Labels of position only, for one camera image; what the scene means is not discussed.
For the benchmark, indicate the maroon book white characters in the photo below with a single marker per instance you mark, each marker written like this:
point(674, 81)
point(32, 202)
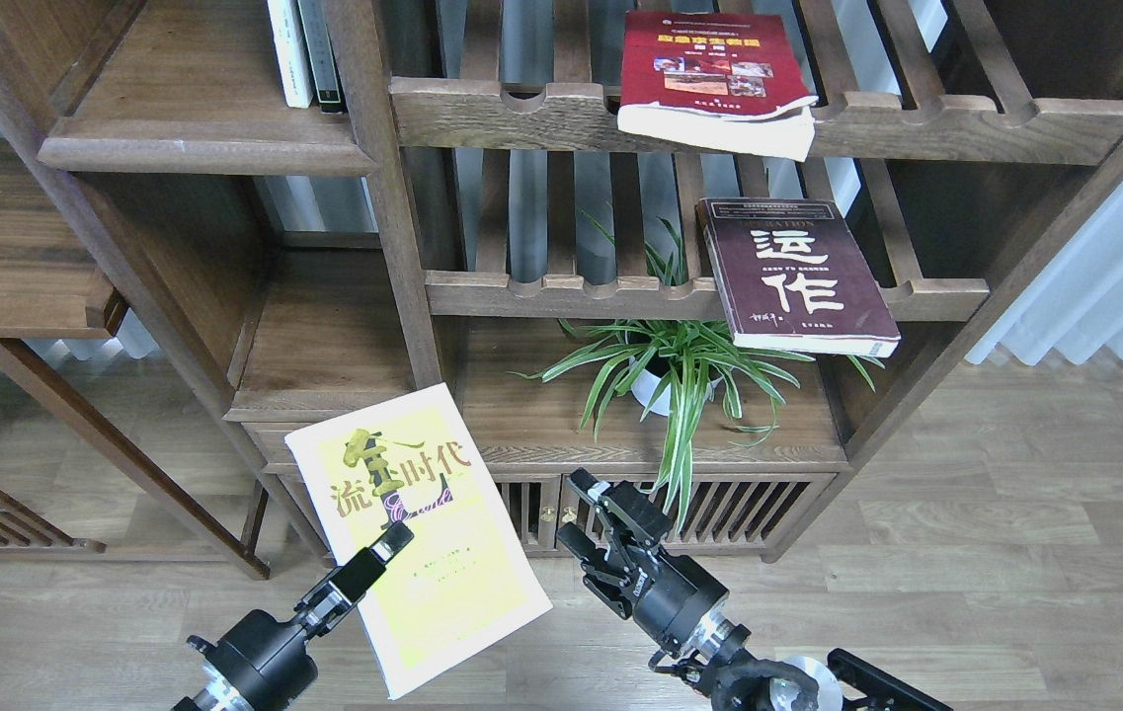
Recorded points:
point(792, 278)

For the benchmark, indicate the red book on top shelf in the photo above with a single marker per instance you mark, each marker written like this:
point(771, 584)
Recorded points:
point(722, 81)

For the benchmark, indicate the white upright book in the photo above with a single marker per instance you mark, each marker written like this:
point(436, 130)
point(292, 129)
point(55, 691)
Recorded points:
point(291, 54)

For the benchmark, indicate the dark green upright book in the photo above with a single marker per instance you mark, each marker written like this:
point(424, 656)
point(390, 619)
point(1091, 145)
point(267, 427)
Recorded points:
point(326, 80)

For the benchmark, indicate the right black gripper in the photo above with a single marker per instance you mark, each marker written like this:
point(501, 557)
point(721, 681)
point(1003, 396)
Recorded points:
point(670, 597)

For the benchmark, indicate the green spider plant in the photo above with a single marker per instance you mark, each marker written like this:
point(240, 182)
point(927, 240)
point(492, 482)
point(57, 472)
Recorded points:
point(751, 388)

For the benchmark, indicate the white plant pot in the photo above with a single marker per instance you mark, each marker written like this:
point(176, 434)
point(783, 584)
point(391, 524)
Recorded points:
point(672, 386)

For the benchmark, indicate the yellow green book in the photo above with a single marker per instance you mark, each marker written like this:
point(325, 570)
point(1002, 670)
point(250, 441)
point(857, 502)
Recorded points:
point(463, 582)

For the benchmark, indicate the dark wooden bookshelf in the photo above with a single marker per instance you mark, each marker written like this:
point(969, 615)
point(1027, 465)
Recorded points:
point(297, 264)

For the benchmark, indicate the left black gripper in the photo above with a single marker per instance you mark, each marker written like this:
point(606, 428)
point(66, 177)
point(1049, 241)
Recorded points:
point(262, 663)

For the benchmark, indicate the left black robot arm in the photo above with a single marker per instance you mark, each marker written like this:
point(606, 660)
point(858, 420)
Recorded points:
point(262, 663)

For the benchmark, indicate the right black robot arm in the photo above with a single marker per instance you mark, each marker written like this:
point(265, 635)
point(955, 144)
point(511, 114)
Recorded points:
point(733, 679)

